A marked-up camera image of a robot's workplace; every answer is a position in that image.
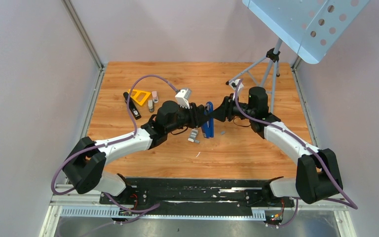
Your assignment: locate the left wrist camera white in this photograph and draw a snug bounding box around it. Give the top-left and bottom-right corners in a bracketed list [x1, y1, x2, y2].
[175, 88, 191, 109]

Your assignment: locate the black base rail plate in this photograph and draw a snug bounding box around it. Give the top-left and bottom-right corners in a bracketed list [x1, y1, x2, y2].
[113, 178, 295, 217]

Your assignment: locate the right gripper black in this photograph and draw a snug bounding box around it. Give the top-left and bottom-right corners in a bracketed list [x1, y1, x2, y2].
[208, 93, 255, 123]

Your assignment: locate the light blue music stand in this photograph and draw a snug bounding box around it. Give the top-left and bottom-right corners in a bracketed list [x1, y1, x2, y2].
[228, 0, 370, 111]

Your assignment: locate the aluminium frame post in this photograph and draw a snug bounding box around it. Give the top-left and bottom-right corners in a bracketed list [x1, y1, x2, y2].
[61, 0, 105, 71]

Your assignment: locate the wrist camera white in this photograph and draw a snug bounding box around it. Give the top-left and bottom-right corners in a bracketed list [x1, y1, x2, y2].
[227, 79, 244, 94]
[175, 88, 191, 109]

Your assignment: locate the grey white stapler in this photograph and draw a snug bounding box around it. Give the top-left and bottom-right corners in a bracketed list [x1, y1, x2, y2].
[148, 100, 154, 113]

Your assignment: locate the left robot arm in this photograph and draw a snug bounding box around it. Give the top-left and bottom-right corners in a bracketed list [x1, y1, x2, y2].
[62, 101, 211, 204]

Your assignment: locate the pink stapler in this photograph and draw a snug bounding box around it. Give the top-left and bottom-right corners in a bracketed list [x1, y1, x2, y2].
[152, 91, 159, 103]

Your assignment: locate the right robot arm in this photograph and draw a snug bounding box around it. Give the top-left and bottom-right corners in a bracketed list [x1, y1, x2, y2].
[212, 86, 343, 206]

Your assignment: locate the yellow plastic triangle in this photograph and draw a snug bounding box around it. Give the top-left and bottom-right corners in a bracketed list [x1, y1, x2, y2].
[127, 89, 152, 106]

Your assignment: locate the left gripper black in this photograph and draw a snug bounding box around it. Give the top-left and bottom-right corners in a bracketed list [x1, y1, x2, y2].
[166, 101, 210, 134]

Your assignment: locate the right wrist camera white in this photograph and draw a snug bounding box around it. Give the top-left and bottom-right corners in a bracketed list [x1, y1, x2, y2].
[227, 79, 244, 94]

